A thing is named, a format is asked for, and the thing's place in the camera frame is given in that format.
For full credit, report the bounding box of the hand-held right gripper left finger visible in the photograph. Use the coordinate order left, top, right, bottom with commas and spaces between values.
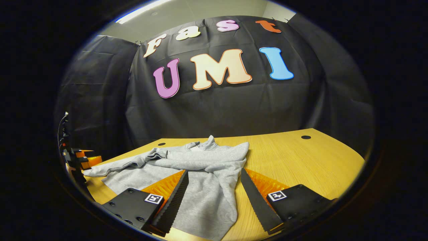
102, 169, 189, 237

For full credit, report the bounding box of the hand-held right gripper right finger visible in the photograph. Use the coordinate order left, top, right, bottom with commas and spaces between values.
240, 167, 338, 235

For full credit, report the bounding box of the black backdrop cloth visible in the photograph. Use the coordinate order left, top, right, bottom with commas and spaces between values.
55, 15, 375, 158

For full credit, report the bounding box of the grey sweatshirt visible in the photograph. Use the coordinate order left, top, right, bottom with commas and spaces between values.
83, 135, 250, 241

